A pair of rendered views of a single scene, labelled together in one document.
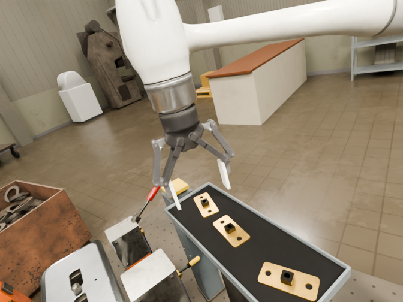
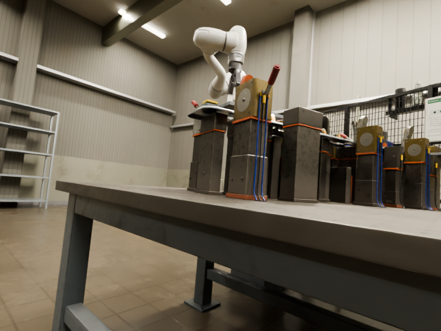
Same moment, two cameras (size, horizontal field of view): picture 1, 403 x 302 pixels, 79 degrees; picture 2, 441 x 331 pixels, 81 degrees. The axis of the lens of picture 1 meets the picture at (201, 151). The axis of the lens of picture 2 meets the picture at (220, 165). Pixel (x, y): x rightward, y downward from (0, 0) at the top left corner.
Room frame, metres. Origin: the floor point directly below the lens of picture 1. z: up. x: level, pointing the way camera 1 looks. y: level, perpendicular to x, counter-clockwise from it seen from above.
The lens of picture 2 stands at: (0.55, 1.41, 0.74)
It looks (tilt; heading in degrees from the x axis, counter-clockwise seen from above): 4 degrees up; 268
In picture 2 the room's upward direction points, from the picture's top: 5 degrees clockwise
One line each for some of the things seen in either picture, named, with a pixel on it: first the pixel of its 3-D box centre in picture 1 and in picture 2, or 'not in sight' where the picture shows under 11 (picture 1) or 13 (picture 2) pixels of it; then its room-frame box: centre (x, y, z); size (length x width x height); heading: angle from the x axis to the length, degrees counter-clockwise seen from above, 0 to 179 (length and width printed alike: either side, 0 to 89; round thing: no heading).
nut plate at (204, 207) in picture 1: (204, 202); not in sight; (0.47, 0.03, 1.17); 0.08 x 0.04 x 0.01; 12
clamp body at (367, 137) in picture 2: not in sight; (371, 166); (-0.14, 0.31, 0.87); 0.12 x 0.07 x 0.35; 117
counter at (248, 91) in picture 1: (264, 78); not in sight; (4.67, -1.54, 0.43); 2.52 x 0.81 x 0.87; 137
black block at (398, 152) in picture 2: not in sight; (396, 176); (-0.32, 0.21, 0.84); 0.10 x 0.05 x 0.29; 117
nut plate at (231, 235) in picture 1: (229, 228); not in sight; (0.37, -0.01, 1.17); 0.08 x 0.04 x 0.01; 21
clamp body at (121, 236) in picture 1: (146, 265); (200, 150); (0.61, 0.28, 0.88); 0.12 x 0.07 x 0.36; 117
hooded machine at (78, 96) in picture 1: (78, 96); not in sight; (7.57, 3.04, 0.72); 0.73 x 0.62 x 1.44; 137
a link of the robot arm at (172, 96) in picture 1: (171, 93); (235, 60); (0.47, 0.02, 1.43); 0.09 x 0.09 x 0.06
